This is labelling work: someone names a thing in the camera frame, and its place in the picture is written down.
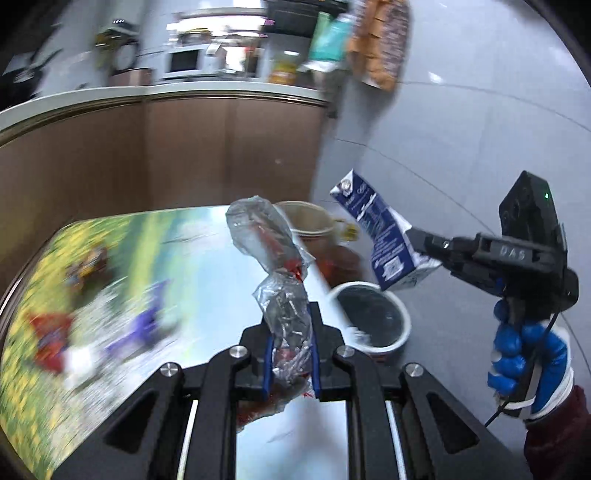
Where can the person's right hand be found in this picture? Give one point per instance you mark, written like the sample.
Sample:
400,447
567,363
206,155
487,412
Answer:
551,360

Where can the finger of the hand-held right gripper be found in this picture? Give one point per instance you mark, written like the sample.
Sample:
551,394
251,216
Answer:
443,244
471,273

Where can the white microwave oven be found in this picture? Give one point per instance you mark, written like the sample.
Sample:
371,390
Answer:
184,61

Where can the clear plastic wrapper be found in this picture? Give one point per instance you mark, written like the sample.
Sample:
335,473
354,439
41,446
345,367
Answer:
281,314

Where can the red and clear candy wrapper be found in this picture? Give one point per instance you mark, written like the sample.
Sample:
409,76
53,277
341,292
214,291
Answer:
48,339

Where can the orange floral apron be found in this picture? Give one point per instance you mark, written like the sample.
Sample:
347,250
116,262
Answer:
381,41

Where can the yellow liquid bottle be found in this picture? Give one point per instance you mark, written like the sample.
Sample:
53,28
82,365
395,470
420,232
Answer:
283,69

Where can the person's right forearm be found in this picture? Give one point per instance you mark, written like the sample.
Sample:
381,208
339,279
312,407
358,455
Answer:
561,443

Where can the steel kitchen faucet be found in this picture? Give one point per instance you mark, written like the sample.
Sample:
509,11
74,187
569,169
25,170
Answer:
216,57

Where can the white bin with black liner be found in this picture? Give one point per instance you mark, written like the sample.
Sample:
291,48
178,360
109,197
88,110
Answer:
369,318

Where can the brown base cabinets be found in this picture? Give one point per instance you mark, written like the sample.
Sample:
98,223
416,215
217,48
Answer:
184,157

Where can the blue and white milk carton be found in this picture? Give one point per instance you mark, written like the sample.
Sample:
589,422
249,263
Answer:
383,230

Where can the green plastic bag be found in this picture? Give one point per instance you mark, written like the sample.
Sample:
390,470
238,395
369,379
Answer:
330,41

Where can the cooking oil bottle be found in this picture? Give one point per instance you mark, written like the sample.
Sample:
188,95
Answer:
344,263

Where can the purple wrapper strip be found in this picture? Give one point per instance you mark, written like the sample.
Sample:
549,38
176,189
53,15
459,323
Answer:
138,321

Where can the rice cooker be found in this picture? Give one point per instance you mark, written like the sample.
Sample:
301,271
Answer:
131,67

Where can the bucket with brown bag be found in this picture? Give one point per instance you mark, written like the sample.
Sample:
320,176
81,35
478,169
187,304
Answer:
307,219

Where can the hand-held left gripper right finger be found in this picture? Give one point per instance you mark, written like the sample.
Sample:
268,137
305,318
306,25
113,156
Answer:
316,369

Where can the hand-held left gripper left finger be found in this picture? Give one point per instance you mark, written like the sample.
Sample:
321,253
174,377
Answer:
267,369

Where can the white kitchen countertop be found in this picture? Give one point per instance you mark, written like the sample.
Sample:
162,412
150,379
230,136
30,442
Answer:
138,99

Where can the black dish rack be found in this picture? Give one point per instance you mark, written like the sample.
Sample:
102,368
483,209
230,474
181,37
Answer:
304,14

